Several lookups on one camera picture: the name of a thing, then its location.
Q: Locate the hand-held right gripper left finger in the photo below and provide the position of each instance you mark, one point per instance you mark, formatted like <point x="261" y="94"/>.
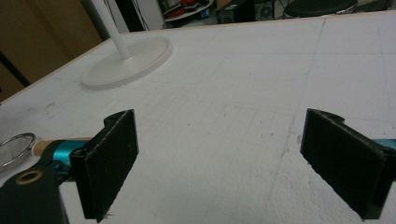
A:
<point x="106" y="161"/>

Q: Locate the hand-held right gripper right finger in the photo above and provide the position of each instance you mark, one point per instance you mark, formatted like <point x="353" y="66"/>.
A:
<point x="342" y="152"/>

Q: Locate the white round-base lamp stand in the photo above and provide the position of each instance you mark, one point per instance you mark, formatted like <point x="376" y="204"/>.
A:
<point x="130" y="67"/>

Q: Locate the brown curtain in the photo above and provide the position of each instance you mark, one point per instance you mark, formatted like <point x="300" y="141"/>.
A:
<point x="46" y="37"/>

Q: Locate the black round stool seat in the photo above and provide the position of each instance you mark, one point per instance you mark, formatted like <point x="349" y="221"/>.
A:
<point x="320" y="6"/>

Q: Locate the white round shelf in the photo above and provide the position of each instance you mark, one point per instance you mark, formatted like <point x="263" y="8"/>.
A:
<point x="190" y="9"/>

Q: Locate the black computer case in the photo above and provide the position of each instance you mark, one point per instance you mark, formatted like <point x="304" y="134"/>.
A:
<point x="235" y="12"/>

